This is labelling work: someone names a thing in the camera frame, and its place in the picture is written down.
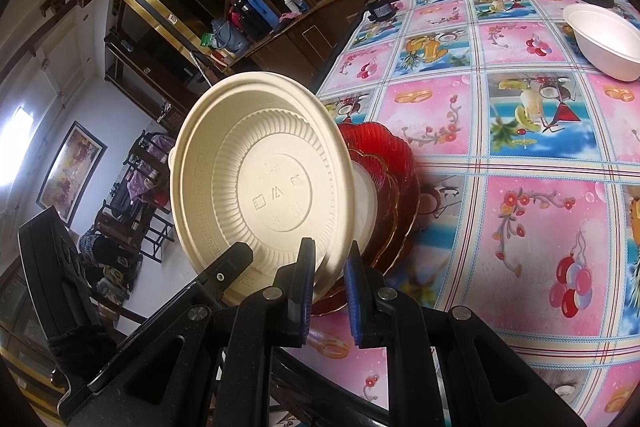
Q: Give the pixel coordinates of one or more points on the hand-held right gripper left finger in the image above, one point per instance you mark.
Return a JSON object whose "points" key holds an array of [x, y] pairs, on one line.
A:
{"points": [[306, 292]]}

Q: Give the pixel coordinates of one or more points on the small black jar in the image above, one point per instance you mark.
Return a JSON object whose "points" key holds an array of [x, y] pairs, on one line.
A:
{"points": [[381, 9]]}

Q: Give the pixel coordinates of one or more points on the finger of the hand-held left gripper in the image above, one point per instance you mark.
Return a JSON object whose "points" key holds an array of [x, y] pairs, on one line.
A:
{"points": [[225, 269]]}

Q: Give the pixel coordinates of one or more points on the large red plastic plate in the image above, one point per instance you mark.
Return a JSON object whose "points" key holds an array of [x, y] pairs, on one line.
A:
{"points": [[410, 187]]}

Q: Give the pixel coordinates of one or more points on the green packet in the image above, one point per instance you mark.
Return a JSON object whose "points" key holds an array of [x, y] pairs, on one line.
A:
{"points": [[206, 38]]}

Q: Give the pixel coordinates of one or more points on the beige plastic bowl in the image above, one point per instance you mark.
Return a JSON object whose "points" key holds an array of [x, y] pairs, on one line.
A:
{"points": [[260, 167]]}

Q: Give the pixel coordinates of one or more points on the white spray bottle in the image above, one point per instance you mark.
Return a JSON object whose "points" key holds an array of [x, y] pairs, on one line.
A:
{"points": [[289, 2]]}

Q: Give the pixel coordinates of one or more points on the small red plastic plate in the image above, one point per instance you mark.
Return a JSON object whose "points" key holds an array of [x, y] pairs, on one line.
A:
{"points": [[387, 197]]}

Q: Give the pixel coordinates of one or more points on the white foam bowl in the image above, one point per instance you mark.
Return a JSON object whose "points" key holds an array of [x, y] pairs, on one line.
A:
{"points": [[364, 207], [600, 42]]}

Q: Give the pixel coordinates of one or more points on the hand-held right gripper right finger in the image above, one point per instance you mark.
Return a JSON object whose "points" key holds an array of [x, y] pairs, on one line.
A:
{"points": [[352, 302]]}

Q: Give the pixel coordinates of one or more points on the grey-blue thermos jug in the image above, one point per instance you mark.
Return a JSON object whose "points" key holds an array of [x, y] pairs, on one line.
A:
{"points": [[227, 36]]}

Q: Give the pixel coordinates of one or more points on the printed fruit pattern tablecloth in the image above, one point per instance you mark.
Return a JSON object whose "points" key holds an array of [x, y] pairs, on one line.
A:
{"points": [[525, 157]]}

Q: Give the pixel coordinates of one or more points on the dark wooden dining chair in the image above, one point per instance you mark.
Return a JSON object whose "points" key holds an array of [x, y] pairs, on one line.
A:
{"points": [[150, 232]]}

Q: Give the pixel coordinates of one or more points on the purple cloth covered table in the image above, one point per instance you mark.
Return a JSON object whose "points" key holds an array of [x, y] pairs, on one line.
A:
{"points": [[152, 144]]}

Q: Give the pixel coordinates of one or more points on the black thermos flask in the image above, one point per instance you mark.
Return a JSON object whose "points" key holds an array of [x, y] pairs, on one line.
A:
{"points": [[245, 21]]}

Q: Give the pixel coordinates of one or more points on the framed wall painting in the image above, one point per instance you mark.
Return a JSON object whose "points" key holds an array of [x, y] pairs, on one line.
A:
{"points": [[70, 177]]}

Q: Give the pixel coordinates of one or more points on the pink thermos flask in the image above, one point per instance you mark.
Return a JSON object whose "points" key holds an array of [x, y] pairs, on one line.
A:
{"points": [[235, 14]]}

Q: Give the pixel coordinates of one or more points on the pink cloth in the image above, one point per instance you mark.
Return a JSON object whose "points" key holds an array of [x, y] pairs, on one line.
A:
{"points": [[290, 15]]}

